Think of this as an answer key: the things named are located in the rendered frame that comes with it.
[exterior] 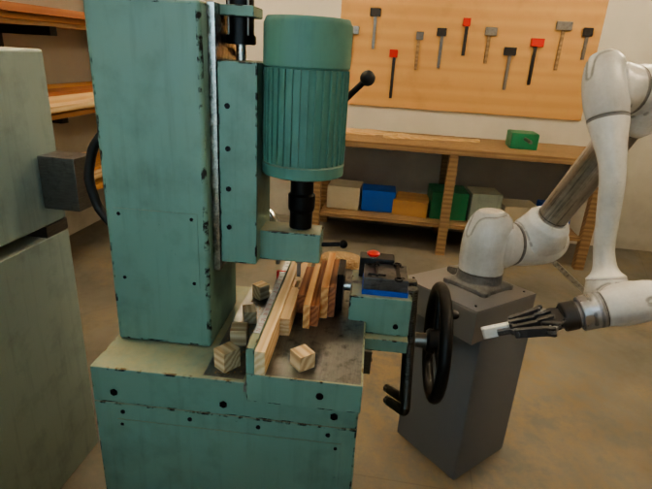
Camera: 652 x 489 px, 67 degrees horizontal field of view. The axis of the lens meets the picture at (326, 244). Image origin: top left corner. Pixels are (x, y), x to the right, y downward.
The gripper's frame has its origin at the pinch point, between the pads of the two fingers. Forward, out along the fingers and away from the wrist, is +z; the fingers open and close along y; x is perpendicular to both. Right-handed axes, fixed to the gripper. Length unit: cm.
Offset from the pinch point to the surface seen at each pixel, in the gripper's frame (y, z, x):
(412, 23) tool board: -317, -19, -90
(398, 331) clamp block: 21.0, 22.2, -17.8
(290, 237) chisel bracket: 15, 40, -43
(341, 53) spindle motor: 17, 18, -76
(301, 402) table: 44, 40, -21
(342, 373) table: 41, 32, -23
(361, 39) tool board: -319, 23, -91
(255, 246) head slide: 19, 47, -44
